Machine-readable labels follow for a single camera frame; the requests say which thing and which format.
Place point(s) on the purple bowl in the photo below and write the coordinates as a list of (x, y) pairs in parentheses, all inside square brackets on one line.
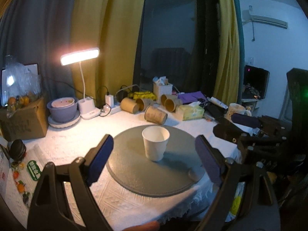
[(65, 114)]

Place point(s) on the white air conditioner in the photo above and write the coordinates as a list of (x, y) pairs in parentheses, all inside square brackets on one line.
[(247, 18)]

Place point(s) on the purple cloth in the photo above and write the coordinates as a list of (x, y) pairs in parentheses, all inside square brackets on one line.
[(191, 97)]

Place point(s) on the white paper cup green dots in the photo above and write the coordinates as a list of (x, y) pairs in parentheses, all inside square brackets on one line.
[(155, 140)]

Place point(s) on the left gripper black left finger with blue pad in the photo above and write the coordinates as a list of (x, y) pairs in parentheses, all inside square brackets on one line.
[(50, 210)]

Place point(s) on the white power strip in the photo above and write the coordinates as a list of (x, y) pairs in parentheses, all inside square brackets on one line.
[(109, 111)]

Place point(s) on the white lace tablecloth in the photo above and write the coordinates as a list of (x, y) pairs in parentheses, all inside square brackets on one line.
[(120, 207)]

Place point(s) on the cardboard box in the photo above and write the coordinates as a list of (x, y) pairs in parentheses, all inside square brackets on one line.
[(31, 122)]

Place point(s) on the yellow patterned pouch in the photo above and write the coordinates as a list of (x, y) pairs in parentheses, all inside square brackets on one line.
[(142, 95)]

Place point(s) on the brown cup front right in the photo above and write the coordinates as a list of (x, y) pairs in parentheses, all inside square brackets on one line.
[(171, 105)]

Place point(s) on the black power adapter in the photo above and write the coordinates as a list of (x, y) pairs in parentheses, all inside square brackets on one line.
[(121, 95)]

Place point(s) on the plain brown paper cup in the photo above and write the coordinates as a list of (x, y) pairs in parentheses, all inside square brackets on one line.
[(129, 105)]

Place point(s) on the yellow tissue pack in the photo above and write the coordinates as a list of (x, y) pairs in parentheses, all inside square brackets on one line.
[(189, 112)]

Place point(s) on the round grey placemat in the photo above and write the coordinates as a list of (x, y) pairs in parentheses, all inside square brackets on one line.
[(179, 169)]

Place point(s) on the yellow curtain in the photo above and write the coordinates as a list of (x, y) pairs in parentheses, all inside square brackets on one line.
[(195, 43)]

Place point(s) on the white scalloped plate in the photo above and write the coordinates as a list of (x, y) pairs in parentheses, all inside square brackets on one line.
[(67, 124)]

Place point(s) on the pink inner bowl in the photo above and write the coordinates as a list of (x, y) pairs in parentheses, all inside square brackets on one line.
[(62, 103)]

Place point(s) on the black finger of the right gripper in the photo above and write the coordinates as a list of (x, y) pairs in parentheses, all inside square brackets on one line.
[(228, 131)]

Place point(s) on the white desk lamp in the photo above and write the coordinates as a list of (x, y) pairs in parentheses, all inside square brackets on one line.
[(86, 105)]

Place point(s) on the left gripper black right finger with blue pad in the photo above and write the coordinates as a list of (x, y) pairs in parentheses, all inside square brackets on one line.
[(258, 208)]

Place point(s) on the brown cup rear right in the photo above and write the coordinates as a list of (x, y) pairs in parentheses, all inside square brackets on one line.
[(164, 97)]

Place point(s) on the white perforated basket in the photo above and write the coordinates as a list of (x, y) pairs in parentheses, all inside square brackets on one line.
[(159, 90)]

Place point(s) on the grey patterned paper cup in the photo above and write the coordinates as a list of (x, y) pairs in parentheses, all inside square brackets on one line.
[(143, 103)]

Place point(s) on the white USB charger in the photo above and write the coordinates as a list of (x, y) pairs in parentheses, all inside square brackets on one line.
[(109, 100)]

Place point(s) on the black round case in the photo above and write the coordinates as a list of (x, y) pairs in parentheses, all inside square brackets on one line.
[(17, 150)]

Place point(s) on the floral brown paper cup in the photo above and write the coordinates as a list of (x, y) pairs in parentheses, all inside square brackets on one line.
[(155, 115)]

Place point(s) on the dark monitor screen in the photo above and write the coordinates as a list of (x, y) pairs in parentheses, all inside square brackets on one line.
[(255, 82)]

